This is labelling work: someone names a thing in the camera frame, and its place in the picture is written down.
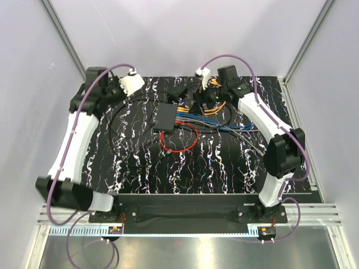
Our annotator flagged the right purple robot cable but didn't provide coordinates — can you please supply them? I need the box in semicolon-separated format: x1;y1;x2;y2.
200;54;310;243

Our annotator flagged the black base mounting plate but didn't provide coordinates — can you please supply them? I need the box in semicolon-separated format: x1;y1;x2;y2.
89;194;288;224

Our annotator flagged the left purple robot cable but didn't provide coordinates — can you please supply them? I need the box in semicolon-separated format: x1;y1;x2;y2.
46;64;137;267

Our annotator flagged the black power adapter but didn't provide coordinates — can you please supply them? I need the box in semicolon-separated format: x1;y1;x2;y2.
167;88;188;103

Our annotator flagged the grey ethernet cable lower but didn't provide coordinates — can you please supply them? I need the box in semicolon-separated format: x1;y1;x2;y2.
173;120;265;156

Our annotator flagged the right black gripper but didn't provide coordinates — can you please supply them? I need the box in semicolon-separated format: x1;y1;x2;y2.
188;78;227;116

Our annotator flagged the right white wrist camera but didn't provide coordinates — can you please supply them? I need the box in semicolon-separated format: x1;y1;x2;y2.
195;67;211;90

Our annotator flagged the thin black power cable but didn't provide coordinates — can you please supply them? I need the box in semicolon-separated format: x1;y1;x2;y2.
108;91;169;168

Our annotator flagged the blue ethernet cable upper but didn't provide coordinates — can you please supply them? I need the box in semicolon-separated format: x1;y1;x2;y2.
176;112;256;132

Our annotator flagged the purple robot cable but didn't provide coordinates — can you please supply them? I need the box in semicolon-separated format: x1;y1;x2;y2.
46;64;137;267
200;54;310;243

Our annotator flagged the black network switch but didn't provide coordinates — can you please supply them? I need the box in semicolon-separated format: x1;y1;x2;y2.
153;103;177;134

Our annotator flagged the red ethernet cable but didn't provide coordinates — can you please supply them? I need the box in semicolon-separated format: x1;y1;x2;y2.
159;127;200;153

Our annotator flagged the grey ethernet cable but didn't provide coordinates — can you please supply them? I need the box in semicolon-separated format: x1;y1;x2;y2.
173;120;265;156
174;117;265;156

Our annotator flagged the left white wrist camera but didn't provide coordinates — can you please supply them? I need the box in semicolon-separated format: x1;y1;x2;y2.
119;69;145;96

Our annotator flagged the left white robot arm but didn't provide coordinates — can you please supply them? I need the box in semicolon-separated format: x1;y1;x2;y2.
35;63;143;222

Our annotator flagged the aluminium frame rail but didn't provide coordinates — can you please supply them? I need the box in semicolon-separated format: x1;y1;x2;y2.
36;203;343;225

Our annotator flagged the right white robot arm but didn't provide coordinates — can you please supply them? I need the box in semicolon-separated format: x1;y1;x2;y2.
195;65;305;222

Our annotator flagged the yellow ethernet cable lower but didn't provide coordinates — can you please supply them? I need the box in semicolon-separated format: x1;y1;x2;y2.
177;100;225;116

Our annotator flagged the grey ethernet cable upper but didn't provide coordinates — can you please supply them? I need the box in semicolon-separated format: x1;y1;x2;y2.
174;117;265;156

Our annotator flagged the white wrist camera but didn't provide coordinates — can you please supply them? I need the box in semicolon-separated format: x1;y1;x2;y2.
195;67;211;90
119;69;145;96

